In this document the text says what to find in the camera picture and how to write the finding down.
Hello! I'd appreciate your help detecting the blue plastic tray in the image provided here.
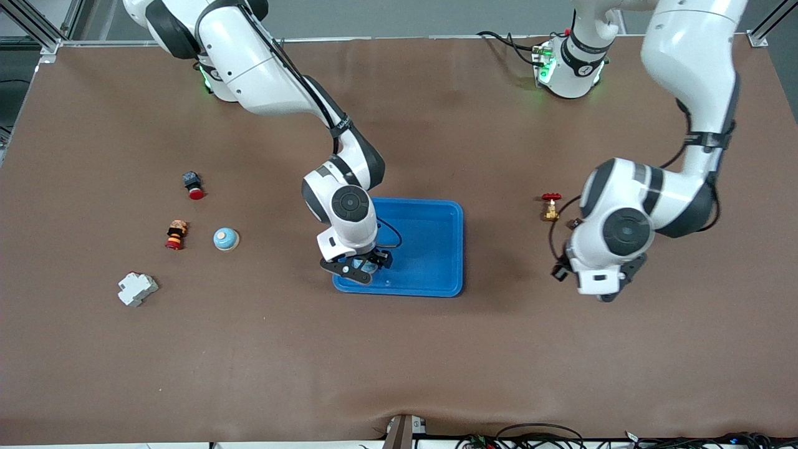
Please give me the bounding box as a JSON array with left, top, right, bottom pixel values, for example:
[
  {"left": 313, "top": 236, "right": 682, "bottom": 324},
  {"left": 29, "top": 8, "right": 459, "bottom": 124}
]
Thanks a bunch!
[{"left": 332, "top": 197, "right": 464, "bottom": 297}]

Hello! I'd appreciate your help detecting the red button grey body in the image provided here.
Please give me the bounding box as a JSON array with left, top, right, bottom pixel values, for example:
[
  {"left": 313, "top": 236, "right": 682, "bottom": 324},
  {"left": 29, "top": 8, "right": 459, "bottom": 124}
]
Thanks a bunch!
[{"left": 182, "top": 171, "right": 206, "bottom": 201}]

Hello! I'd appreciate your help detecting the red button orange black body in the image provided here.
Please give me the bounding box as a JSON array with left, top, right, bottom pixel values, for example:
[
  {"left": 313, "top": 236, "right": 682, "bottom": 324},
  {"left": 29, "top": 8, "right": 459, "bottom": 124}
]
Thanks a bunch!
[{"left": 165, "top": 220, "right": 189, "bottom": 251}]

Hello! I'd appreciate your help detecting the white plastic circuit breaker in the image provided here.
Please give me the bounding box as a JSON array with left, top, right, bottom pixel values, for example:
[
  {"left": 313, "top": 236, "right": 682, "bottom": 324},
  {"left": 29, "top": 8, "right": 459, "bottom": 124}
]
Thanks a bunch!
[{"left": 118, "top": 272, "right": 160, "bottom": 307}]

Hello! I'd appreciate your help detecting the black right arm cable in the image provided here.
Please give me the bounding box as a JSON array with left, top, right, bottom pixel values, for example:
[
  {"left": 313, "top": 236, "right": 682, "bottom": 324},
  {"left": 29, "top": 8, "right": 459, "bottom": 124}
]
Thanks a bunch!
[{"left": 249, "top": 0, "right": 403, "bottom": 251}]

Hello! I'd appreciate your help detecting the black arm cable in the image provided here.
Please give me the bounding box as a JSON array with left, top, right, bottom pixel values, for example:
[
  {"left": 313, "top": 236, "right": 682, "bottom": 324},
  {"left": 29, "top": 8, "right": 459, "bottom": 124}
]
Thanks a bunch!
[
  {"left": 249, "top": 0, "right": 403, "bottom": 251},
  {"left": 547, "top": 195, "right": 584, "bottom": 263}
]

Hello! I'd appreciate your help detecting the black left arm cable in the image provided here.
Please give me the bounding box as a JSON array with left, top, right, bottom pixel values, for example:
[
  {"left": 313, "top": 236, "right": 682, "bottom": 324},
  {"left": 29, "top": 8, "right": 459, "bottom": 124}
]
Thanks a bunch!
[{"left": 547, "top": 195, "right": 584, "bottom": 263}]

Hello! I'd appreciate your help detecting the black cable loop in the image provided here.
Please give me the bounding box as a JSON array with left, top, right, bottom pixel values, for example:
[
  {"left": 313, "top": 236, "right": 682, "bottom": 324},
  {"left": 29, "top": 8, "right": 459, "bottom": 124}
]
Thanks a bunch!
[{"left": 496, "top": 423, "right": 585, "bottom": 449}]

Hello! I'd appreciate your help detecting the metal table edge bracket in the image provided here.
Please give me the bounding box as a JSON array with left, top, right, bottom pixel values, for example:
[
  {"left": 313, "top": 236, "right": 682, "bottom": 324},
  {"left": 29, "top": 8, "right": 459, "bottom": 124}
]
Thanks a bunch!
[{"left": 382, "top": 414, "right": 428, "bottom": 449}]

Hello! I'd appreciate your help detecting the tangled wire bundle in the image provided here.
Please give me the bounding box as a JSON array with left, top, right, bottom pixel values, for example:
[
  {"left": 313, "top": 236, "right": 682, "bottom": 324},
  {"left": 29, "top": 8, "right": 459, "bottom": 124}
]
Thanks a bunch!
[{"left": 623, "top": 430, "right": 798, "bottom": 449}]

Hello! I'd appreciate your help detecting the black left base cable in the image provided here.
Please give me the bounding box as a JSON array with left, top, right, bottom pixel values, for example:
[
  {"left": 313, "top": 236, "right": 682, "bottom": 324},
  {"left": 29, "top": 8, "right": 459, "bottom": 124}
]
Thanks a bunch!
[{"left": 477, "top": 30, "right": 550, "bottom": 66}]

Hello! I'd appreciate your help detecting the aluminium frame profile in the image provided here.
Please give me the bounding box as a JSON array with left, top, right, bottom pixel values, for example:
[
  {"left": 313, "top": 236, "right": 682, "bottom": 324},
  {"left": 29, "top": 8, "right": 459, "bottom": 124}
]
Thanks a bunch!
[
  {"left": 747, "top": 0, "right": 798, "bottom": 48},
  {"left": 0, "top": 0, "right": 85, "bottom": 56}
]

